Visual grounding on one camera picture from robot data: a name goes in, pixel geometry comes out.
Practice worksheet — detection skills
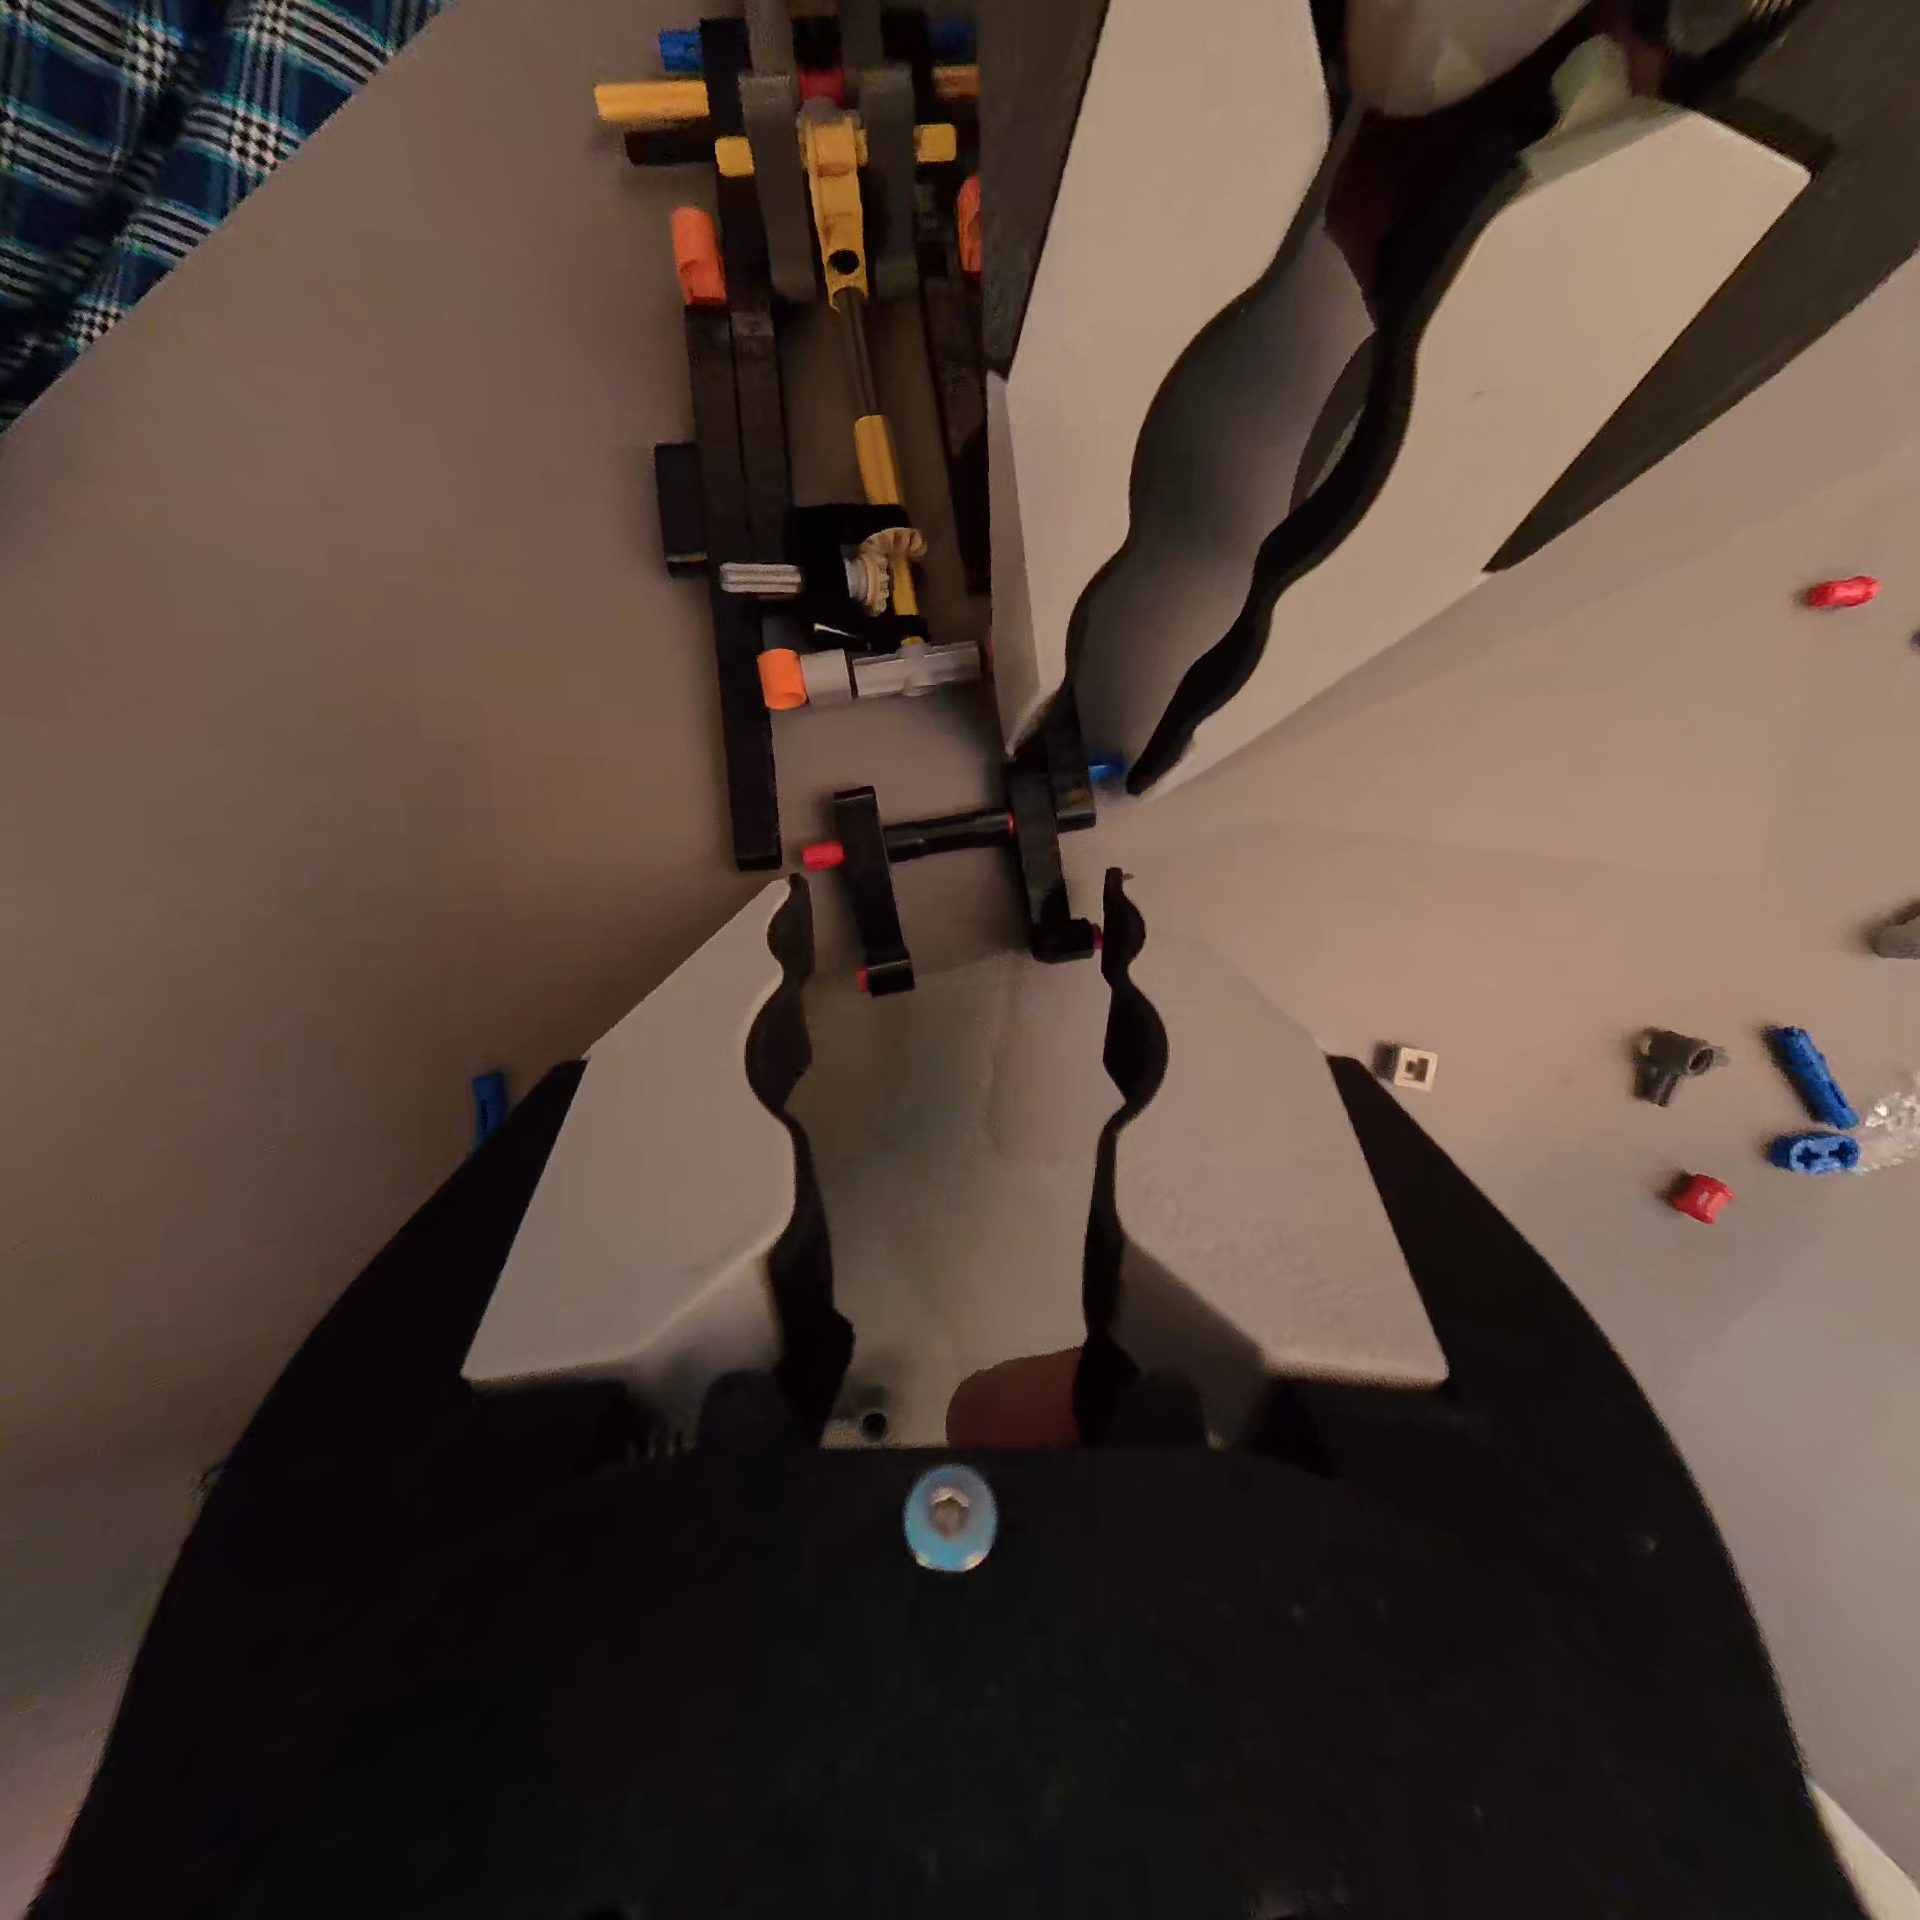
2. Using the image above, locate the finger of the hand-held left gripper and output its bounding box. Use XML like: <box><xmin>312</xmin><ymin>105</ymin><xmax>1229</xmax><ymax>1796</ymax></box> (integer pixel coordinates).
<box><xmin>1124</xmin><ymin>98</ymin><xmax>1813</xmax><ymax>798</ymax></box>
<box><xmin>987</xmin><ymin>0</ymin><xmax>1377</xmax><ymax>755</ymax></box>

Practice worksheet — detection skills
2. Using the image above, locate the person's plaid shirt torso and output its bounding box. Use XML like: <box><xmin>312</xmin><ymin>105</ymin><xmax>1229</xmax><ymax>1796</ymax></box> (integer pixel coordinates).
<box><xmin>0</xmin><ymin>0</ymin><xmax>453</xmax><ymax>433</ymax></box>

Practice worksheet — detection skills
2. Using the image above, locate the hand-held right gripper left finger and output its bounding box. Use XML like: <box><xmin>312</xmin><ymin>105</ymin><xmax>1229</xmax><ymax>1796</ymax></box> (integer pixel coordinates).
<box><xmin>459</xmin><ymin>873</ymin><xmax>853</xmax><ymax>1445</ymax></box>

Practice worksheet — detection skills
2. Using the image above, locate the black lego liftarm axle tube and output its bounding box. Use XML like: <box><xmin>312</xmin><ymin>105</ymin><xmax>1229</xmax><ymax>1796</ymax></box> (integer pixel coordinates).
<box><xmin>801</xmin><ymin>785</ymin><xmax>1021</xmax><ymax>1000</ymax></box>

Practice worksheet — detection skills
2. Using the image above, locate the dark grey lego connector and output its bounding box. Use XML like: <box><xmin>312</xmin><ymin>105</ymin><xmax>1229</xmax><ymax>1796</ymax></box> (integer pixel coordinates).
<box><xmin>1633</xmin><ymin>1024</ymin><xmax>1731</xmax><ymax>1110</ymax></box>

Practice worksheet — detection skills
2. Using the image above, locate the black lego chassis assembly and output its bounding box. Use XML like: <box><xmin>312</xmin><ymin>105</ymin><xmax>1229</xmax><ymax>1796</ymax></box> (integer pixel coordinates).
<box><xmin>592</xmin><ymin>0</ymin><xmax>1003</xmax><ymax>875</ymax></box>

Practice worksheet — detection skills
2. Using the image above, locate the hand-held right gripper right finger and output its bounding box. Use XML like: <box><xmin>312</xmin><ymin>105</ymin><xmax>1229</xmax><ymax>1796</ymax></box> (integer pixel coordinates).
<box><xmin>1083</xmin><ymin>866</ymin><xmax>1452</xmax><ymax>1445</ymax></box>

